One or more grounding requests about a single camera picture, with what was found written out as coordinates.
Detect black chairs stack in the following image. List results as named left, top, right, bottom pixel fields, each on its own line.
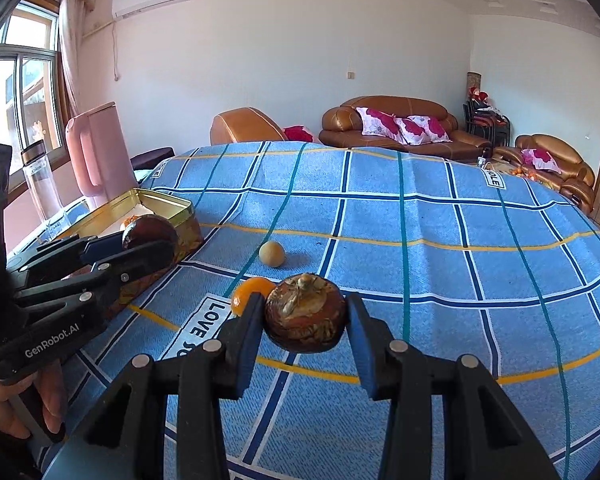
left=462, top=102, right=511, bottom=147

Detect floral pillow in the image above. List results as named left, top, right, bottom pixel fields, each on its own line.
left=355, top=106, right=406, bottom=139
left=521, top=147, right=564, bottom=175
left=395, top=115, right=452, bottom=145

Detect dark stool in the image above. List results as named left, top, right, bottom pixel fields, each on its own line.
left=129, top=147, right=175, bottom=171

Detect brown leather sofa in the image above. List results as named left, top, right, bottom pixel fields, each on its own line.
left=319, top=95, right=494, bottom=164

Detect dark brown mangosteen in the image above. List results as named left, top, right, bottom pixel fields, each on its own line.
left=264, top=273, right=350, bottom=356
left=121, top=214, right=178, bottom=252

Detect pink electric kettle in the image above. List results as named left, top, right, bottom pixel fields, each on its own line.
left=65, top=101, right=139, bottom=209

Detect pink curtain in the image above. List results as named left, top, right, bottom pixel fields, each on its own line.
left=56, top=0, right=99, bottom=137

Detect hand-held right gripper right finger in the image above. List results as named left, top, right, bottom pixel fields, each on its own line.
left=345, top=294, right=561, bottom=480

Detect person's left hand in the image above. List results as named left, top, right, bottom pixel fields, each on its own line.
left=0, top=359, right=69, bottom=442

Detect red decoration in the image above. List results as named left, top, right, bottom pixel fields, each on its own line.
left=467, top=72, right=489, bottom=106

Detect window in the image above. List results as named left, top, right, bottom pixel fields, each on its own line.
left=0, top=0, right=65, bottom=183

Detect red cushion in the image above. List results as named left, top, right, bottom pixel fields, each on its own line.
left=282, top=125, right=315, bottom=144

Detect clear bottle with dark lid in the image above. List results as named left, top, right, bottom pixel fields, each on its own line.
left=20, top=140, right=66, bottom=222

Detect air conditioner cable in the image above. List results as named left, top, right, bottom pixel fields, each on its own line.
left=111, top=17, right=122, bottom=82

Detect carved brown leather armchair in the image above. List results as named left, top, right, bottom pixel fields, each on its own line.
left=494, top=133, right=596, bottom=214

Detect small yellow round fruit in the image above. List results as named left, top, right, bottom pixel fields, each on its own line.
left=259, top=241, right=286, bottom=267

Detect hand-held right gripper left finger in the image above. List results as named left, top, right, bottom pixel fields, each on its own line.
left=55, top=292, right=266, bottom=480

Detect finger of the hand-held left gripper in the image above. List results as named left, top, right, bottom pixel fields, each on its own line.
left=15, top=240, right=175, bottom=312
left=7, top=232, right=127, bottom=289

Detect gold rectangular tin box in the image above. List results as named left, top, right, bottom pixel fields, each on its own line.
left=55, top=188, right=202, bottom=318

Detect blue plaid blanket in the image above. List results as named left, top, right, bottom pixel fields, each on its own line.
left=30, top=140, right=600, bottom=480

